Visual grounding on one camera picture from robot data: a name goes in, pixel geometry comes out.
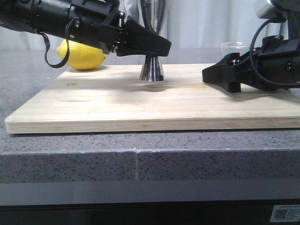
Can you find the glass measuring beaker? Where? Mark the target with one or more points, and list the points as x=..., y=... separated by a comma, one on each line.
x=234, y=47

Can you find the steel double jigger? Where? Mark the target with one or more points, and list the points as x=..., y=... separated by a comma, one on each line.
x=153, y=13

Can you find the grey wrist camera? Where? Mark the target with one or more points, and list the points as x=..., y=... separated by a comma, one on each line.
x=289, y=9

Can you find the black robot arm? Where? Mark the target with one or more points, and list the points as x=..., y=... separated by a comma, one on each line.
x=21, y=15

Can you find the wooden cutting board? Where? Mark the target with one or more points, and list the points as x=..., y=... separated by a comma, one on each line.
x=113, y=99

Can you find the white label sticker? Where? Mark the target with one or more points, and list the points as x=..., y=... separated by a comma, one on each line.
x=285, y=213

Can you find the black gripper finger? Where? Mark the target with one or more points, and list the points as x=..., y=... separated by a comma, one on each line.
x=134, y=39
x=222, y=74

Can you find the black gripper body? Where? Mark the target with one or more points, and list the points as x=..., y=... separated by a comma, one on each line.
x=90, y=22
x=274, y=65

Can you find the yellow lemon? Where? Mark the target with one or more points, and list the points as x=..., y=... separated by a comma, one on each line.
x=84, y=57

